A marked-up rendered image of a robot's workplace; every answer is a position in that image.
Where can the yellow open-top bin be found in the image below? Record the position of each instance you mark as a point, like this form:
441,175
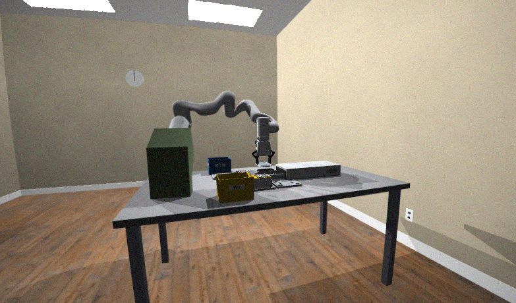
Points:
235,187

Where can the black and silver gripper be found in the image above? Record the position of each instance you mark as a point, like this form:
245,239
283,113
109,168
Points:
263,148

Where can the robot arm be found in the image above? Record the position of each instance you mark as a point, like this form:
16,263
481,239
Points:
265,123

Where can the blue open-top bin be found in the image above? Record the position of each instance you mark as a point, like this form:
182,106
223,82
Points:
219,165

